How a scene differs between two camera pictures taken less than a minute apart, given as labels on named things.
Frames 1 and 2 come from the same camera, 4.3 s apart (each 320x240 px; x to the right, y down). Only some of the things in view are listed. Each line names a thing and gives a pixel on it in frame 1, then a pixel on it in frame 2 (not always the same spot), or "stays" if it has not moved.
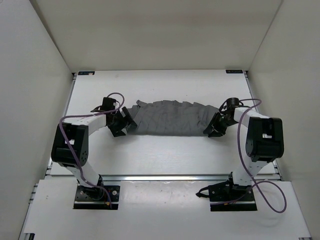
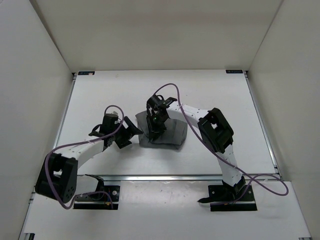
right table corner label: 234,71 stays
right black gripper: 214,121 to 152,128
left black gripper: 126,121 to 131,130
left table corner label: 84,73 stays
